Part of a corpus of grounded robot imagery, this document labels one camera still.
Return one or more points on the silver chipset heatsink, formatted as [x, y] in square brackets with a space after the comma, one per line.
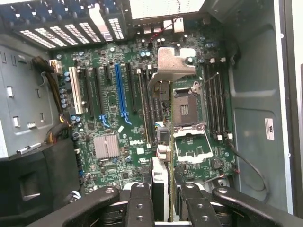
[106, 146]

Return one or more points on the black plastic fan shroud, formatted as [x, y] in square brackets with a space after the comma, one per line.
[47, 170]

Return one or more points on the CPU socket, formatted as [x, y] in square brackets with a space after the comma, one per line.
[187, 108]

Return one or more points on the blue expansion slot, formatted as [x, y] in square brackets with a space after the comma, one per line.
[119, 89]

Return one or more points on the green Dell motherboard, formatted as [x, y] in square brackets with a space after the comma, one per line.
[106, 123]

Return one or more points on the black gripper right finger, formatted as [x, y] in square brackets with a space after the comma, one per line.
[198, 210]

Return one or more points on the metal socket cover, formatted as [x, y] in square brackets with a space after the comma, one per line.
[196, 159]

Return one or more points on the thin socket locking lever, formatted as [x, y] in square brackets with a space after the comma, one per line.
[208, 81]

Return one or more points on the white expansion slot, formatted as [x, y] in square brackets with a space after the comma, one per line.
[75, 92]

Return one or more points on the long black expansion slot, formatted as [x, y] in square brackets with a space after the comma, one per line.
[131, 87]

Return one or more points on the open black PC case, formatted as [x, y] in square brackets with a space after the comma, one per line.
[255, 94]

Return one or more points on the round coin cell battery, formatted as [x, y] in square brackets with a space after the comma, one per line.
[216, 163]

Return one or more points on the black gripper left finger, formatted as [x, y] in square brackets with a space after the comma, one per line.
[139, 208]

